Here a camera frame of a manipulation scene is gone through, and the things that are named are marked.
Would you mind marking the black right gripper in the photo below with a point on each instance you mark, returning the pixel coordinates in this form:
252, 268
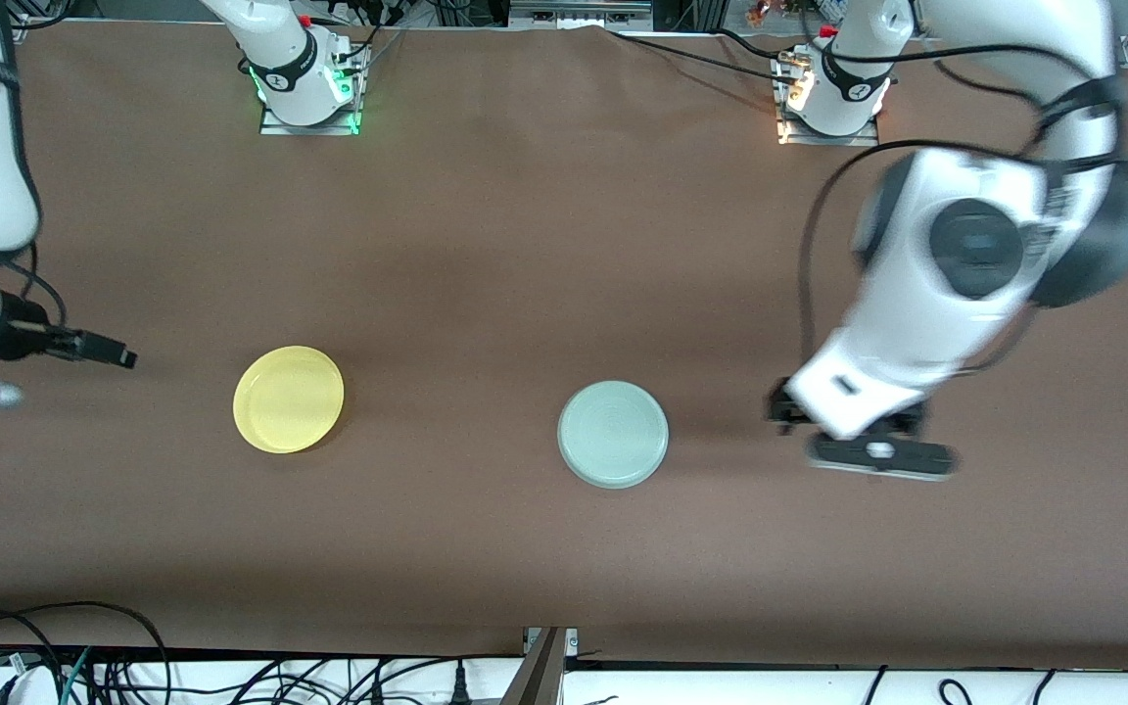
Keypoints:
22, 336

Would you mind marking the light green round plate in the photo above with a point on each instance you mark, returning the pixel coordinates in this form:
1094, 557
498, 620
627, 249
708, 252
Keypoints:
613, 434

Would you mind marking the yellow round plate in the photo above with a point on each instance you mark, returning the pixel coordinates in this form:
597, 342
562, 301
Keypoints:
288, 399

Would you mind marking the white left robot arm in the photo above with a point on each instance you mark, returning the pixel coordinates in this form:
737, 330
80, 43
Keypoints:
916, 294

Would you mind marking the aluminium profile bar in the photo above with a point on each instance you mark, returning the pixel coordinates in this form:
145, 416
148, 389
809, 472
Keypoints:
540, 676

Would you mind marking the orange small items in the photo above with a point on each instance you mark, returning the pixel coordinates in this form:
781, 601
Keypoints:
760, 12

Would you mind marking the black power plug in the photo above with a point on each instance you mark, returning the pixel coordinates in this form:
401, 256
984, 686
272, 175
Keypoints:
459, 690

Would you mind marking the grey metal device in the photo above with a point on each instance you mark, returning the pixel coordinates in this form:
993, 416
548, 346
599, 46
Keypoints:
574, 12

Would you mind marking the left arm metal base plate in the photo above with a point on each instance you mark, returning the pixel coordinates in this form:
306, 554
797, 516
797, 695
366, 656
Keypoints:
858, 140

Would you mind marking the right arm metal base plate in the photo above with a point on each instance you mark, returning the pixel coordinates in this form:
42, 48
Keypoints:
275, 128

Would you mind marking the silver metal corner bracket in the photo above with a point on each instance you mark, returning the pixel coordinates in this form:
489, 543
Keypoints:
572, 641

